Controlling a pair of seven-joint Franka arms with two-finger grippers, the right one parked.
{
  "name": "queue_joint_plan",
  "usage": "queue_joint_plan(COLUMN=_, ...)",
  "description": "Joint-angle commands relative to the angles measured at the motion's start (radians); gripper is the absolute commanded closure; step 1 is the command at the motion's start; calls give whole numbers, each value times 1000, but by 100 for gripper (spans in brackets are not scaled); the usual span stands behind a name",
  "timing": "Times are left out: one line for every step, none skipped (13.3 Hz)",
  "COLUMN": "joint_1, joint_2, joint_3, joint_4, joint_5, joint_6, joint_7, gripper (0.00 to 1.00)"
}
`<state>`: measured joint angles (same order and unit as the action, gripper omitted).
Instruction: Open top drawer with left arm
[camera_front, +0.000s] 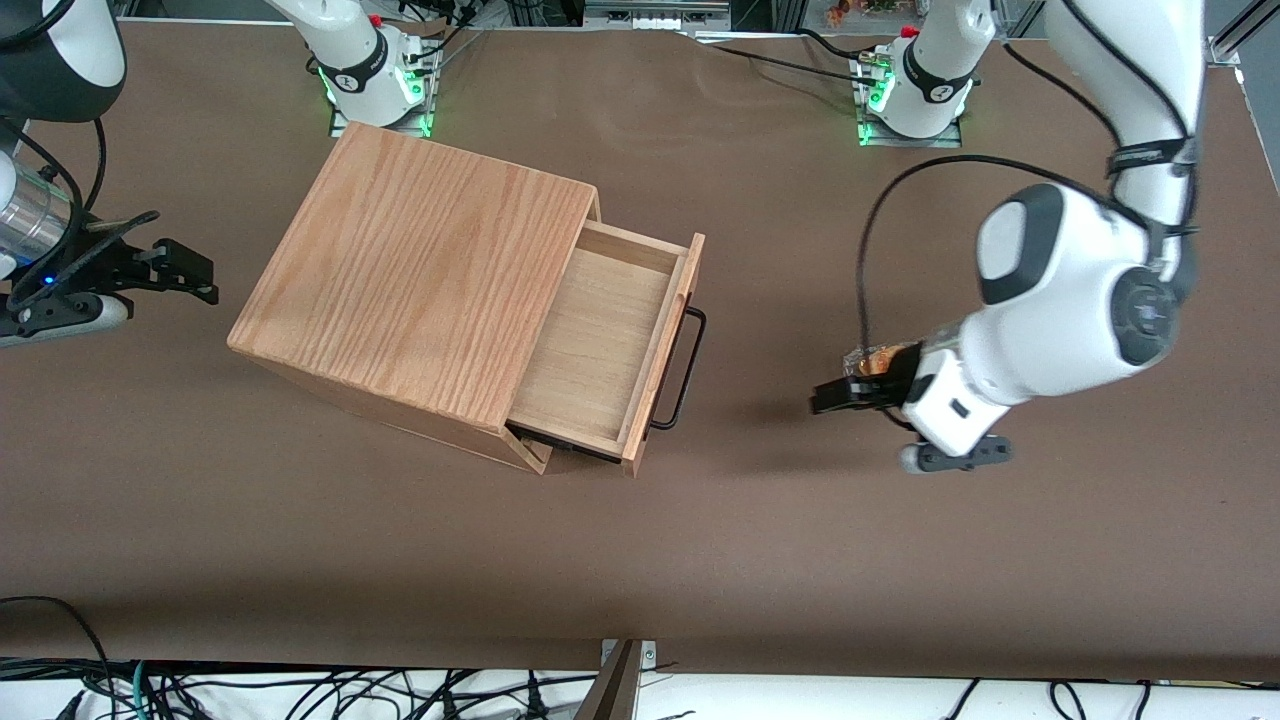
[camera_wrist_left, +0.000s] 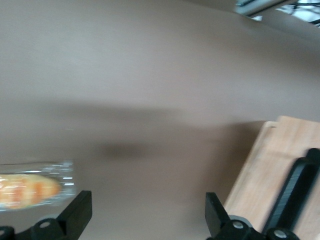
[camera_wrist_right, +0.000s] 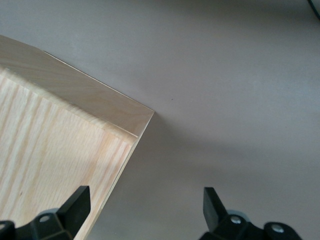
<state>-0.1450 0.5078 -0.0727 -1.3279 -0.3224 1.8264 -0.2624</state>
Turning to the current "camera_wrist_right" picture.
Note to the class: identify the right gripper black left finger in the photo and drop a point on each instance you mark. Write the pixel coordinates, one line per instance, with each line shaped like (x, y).
(70, 220)

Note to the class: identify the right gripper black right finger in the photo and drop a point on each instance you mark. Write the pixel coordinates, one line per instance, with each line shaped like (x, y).
(225, 225)

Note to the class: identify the light wooden drawer cabinet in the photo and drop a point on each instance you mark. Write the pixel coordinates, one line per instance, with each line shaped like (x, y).
(50, 150)

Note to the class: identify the brown table cover sheet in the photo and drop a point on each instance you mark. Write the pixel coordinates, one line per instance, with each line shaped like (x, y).
(225, 100)

